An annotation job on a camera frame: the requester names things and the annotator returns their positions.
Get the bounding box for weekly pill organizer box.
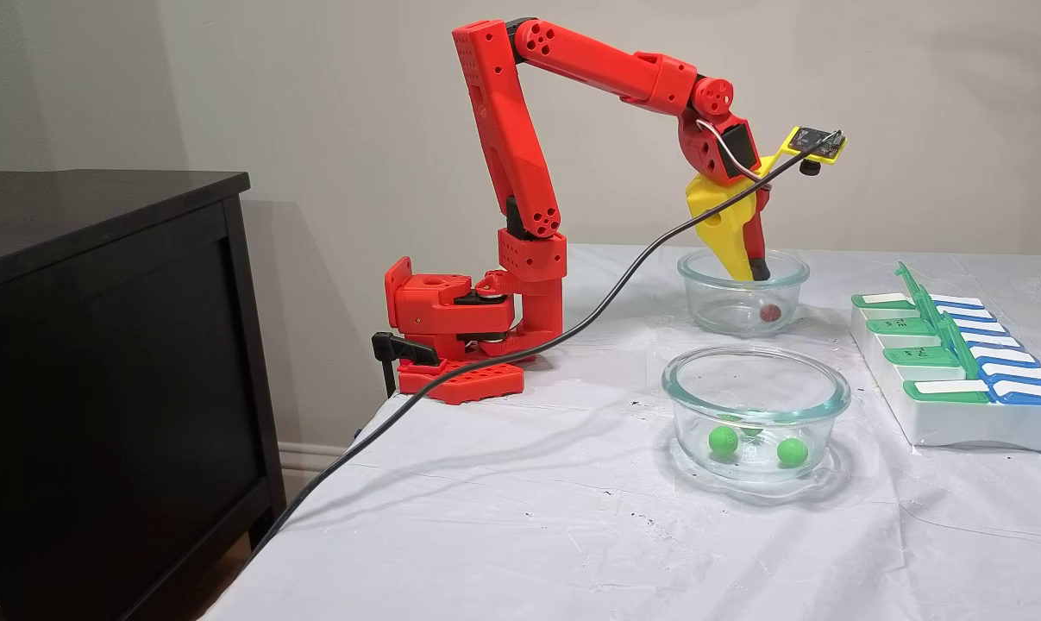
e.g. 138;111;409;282
850;261;1041;454

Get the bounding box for black camera cable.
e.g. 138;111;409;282
251;131;844;553

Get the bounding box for white baseboard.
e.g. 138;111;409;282
277;442;355;505

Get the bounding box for white tablecloth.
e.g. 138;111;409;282
201;243;1041;621

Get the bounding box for black table clamp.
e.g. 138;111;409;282
371;331;442;398

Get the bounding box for black wooden cabinet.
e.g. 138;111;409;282
0;170;290;621

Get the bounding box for camera board on yellow mount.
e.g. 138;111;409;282
762;125;849;178

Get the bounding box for clear glass bowl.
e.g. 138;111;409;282
678;248;812;339
661;345;853;488

